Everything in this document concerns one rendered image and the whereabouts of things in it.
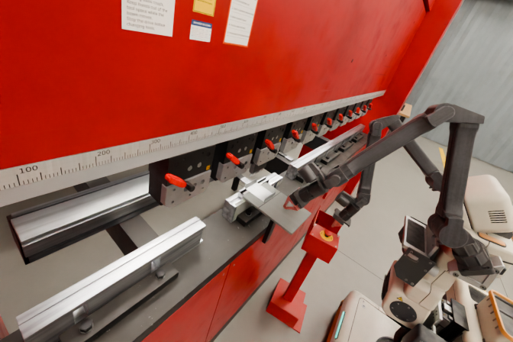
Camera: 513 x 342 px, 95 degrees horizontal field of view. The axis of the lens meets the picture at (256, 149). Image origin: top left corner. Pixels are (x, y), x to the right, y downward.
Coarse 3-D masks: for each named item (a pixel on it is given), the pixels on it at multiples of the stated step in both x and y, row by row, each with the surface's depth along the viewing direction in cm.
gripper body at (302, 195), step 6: (306, 186) 92; (294, 192) 93; (300, 192) 93; (306, 192) 90; (294, 198) 92; (300, 198) 92; (306, 198) 91; (312, 198) 91; (300, 204) 91; (306, 204) 93
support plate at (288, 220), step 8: (264, 184) 114; (248, 192) 105; (272, 192) 110; (280, 192) 112; (248, 200) 101; (256, 200) 102; (272, 200) 105; (280, 200) 107; (256, 208) 99; (264, 208) 99; (272, 208) 100; (280, 208) 102; (304, 208) 106; (272, 216) 96; (280, 216) 97; (288, 216) 99; (296, 216) 100; (304, 216) 101; (280, 224) 93; (288, 224) 94; (296, 224) 96; (288, 232) 92
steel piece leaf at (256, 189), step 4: (256, 184) 112; (248, 188) 108; (252, 188) 109; (256, 188) 110; (260, 188) 110; (264, 188) 111; (252, 192) 106; (256, 192) 107; (260, 192) 107; (264, 192) 108; (268, 192) 109; (256, 196) 104; (260, 196) 105; (264, 196) 106; (268, 196) 103; (272, 196) 107; (264, 200) 102
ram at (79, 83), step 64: (0, 0) 25; (64, 0) 29; (192, 0) 41; (320, 0) 72; (384, 0) 116; (0, 64) 27; (64, 64) 32; (128, 64) 38; (192, 64) 48; (256, 64) 63; (320, 64) 94; (384, 64) 186; (0, 128) 30; (64, 128) 35; (128, 128) 43; (192, 128) 56; (256, 128) 80; (0, 192) 33
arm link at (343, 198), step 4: (340, 192) 127; (344, 192) 124; (340, 196) 124; (344, 196) 124; (348, 196) 124; (352, 196) 127; (336, 200) 126; (340, 200) 124; (344, 200) 124; (348, 200) 124; (356, 200) 125; (360, 200) 119; (364, 200) 119; (340, 204) 125; (344, 204) 124; (360, 204) 120; (364, 204) 119
